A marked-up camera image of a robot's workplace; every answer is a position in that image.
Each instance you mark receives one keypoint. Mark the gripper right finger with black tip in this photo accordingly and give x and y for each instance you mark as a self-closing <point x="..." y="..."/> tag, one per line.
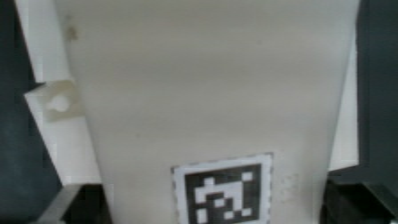
<point x="360" y="202"/>

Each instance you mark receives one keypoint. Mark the white cabinet top block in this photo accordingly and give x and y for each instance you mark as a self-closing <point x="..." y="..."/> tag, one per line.
<point x="211" y="78"/>

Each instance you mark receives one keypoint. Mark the gripper left finger with black tip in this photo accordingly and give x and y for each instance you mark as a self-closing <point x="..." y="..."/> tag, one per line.
<point x="79" y="206"/>

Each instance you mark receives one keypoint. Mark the white cabinet body box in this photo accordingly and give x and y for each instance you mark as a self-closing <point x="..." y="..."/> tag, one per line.
<point x="53" y="99"/>

